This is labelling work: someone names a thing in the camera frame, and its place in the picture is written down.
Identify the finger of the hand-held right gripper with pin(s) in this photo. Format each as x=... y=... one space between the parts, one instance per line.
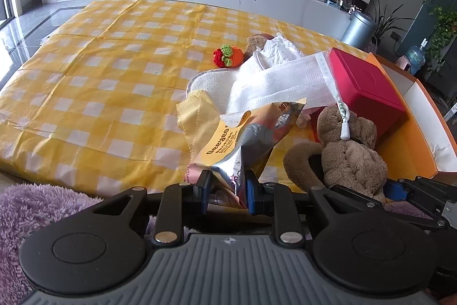
x=394 y=190
x=357 y=198

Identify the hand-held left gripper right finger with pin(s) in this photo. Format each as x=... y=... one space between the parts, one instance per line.
x=251 y=198

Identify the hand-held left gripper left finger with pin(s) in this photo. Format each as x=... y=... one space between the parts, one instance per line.
x=204 y=191

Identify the brown plush toy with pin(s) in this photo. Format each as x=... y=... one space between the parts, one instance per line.
x=350 y=158

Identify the orange cardboard box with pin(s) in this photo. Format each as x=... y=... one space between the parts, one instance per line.
x=403 y=147

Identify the silver and yellow snack packet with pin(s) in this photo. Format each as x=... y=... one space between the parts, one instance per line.
x=228 y=147

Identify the brown bear-shaped sponge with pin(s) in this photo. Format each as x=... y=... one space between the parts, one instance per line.
x=252 y=44

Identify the yellow cloth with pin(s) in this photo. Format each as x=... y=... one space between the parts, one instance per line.
x=196 y=112

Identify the red box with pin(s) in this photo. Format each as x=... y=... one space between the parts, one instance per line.
x=364 y=83

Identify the white ribbed towel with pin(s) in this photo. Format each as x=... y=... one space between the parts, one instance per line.
x=285 y=83

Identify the small pink appliance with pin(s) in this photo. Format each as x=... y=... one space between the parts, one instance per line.
x=402 y=62

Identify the blue water bottle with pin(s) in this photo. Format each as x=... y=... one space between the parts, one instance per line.
x=417 y=56

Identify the red crochet strawberry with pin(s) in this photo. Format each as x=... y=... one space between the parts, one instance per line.
x=228 y=56

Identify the white crumpled cloth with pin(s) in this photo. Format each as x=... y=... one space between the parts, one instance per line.
x=278 y=51

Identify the yellow checkered tablecloth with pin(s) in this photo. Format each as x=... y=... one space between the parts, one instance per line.
x=107 y=76

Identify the silver trash can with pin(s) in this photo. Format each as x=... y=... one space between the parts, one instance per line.
x=358 y=29

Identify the green potted plant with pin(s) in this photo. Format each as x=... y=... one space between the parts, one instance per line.
x=383 y=24

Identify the hanging ivy plant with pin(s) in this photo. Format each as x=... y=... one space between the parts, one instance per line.
x=442 y=26

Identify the purple fluffy blanket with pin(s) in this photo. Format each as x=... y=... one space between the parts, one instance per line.
x=28 y=215

